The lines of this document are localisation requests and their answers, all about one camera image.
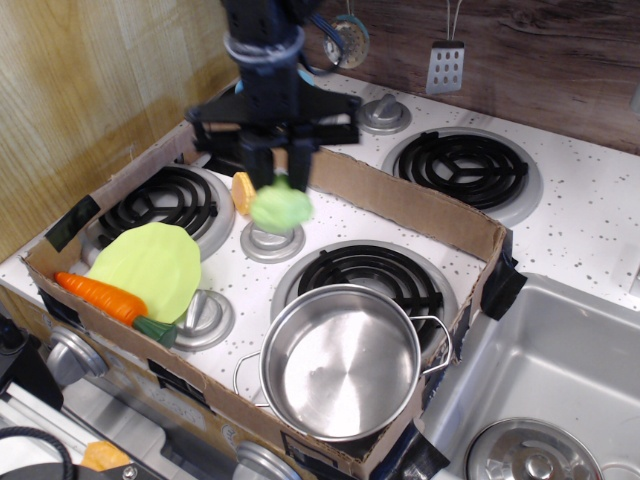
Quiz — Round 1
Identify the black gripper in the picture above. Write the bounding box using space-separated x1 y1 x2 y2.
186 49 361 192

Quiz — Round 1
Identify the green toy broccoli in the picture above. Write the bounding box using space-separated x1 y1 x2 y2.
249 174 313 234

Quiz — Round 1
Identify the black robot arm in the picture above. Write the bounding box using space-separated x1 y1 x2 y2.
186 1 362 191

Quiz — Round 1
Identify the yellow toy corn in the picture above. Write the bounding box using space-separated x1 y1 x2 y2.
231 172 256 215

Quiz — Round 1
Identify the blue plastic bowl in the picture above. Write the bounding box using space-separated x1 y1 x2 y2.
234 68 315 97

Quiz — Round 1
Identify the silver knob centre stove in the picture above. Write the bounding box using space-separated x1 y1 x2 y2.
240 222 306 264

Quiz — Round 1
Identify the silver knob stove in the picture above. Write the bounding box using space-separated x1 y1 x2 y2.
240 222 306 264
357 94 412 135

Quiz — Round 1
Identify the silver knob rear stove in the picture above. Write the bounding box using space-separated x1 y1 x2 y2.
357 94 412 135

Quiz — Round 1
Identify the hanging metal strainer spoon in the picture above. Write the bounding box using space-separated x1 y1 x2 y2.
323 1 370 70

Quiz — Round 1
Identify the light green plastic plate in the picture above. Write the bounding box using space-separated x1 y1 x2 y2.
88 222 201 324

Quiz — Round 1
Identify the silver knob near carrot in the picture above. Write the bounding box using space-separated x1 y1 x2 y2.
174 289 235 352

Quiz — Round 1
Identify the hanging metal slotted spatula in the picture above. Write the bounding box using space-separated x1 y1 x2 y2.
425 1 465 95

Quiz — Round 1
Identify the front right black burner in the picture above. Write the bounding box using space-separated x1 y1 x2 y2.
271 240 458 367

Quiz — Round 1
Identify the rear right black burner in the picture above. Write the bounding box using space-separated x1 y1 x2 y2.
382 127 543 227

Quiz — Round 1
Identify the stainless steel pot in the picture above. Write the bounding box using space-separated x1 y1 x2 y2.
253 284 453 443

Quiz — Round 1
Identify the orange toy carrot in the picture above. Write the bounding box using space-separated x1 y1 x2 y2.
54 272 177 348

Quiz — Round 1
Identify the black tape strip left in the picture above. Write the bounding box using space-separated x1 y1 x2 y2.
45 195 101 253

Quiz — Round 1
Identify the black tape strip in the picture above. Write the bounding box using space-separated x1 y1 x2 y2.
45 195 101 253
481 229 527 320

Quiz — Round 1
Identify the brown cardboard fence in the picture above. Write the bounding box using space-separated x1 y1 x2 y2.
23 150 510 479

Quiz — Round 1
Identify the black tape strip right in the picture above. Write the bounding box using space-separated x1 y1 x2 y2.
481 229 527 320

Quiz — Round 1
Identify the silver front panel knob left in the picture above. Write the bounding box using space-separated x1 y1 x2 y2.
46 327 108 386

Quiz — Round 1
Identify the silver panel knob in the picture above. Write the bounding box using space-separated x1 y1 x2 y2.
232 441 301 480
46 327 108 386

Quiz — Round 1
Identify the silver front panel knob right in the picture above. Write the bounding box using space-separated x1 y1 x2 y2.
232 441 301 480

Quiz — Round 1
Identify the stainless steel sink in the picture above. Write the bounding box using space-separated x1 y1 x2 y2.
422 274 639 479

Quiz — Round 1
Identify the silver pot lid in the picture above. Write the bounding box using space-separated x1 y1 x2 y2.
463 417 604 480

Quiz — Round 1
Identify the black cable bottom left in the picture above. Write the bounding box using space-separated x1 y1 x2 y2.
0 425 76 480

